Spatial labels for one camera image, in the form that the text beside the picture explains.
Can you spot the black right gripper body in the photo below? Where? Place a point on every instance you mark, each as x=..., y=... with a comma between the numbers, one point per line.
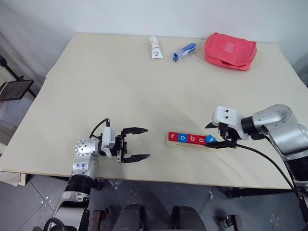
x=228, y=133

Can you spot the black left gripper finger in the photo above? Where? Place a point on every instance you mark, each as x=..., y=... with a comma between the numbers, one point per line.
x=134, y=130
x=136, y=158

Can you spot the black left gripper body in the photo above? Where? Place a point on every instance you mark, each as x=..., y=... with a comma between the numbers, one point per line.
x=120, y=145

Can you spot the blue t letter block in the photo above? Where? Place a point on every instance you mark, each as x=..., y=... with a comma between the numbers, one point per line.
x=210, y=139

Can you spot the red o letter block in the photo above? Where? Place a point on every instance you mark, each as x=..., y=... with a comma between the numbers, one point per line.
x=200, y=138

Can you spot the red b letter block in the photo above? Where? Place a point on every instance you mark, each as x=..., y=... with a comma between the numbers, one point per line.
x=190, y=137

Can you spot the blue o letter block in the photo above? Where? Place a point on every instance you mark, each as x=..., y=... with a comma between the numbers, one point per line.
x=182, y=137

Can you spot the red r letter block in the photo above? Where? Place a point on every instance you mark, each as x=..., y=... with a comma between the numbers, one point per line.
x=173, y=136

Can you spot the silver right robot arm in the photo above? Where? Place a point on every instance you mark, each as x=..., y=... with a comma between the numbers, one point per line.
x=276, y=118

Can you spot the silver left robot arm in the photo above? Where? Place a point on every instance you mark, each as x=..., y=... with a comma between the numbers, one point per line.
x=83, y=148

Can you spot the wooden letter tray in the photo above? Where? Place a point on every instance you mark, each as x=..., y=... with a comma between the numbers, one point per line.
x=187, y=145

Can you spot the red fabric pouch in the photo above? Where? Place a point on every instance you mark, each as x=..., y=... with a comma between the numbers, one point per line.
x=228, y=53

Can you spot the blue toothpaste box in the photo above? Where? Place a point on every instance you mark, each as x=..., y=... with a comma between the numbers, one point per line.
x=184, y=52

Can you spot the white toothpaste tube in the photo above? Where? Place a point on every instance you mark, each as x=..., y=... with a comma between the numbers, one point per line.
x=155, y=48

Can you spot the black tablet on stand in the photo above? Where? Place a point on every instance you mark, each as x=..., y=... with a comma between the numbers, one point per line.
x=15, y=75

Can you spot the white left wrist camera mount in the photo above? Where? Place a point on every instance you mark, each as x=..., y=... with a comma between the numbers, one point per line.
x=107, y=138

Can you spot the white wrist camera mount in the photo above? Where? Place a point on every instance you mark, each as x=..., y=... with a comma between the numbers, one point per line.
x=107, y=138
x=226, y=115

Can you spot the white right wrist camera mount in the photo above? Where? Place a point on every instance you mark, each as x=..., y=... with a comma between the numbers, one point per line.
x=226, y=115

